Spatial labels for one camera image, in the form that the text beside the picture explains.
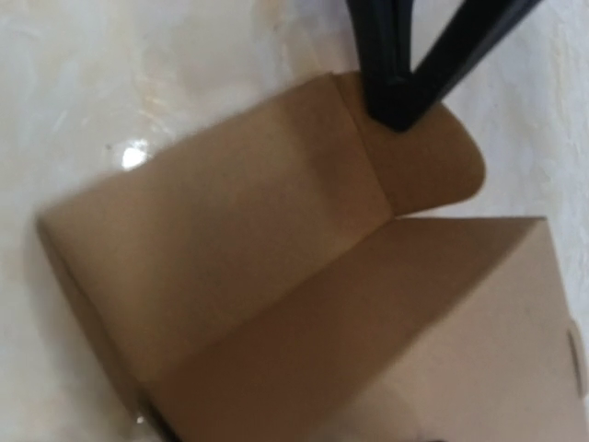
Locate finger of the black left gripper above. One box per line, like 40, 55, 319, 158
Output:
347, 0, 539, 132

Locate brown cardboard box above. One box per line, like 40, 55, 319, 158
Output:
37, 73, 588, 441

